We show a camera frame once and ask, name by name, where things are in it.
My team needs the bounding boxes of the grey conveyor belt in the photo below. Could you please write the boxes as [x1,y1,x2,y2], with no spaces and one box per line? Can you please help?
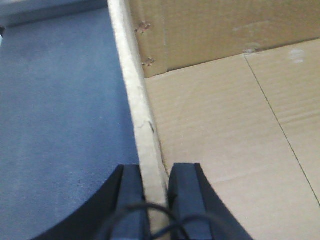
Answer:
[0,8,139,240]

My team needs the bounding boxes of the black cable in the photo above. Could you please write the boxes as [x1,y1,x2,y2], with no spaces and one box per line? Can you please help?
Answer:
[104,202,238,240]

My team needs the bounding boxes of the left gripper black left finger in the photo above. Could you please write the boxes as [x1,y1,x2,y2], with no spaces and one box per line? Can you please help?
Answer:
[36,164,145,240]

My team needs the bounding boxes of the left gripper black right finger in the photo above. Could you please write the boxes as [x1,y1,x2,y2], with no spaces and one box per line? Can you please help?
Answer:
[167,163,252,240]

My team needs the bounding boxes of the brown cardboard carton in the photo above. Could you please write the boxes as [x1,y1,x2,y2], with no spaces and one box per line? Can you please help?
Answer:
[108,0,320,240]

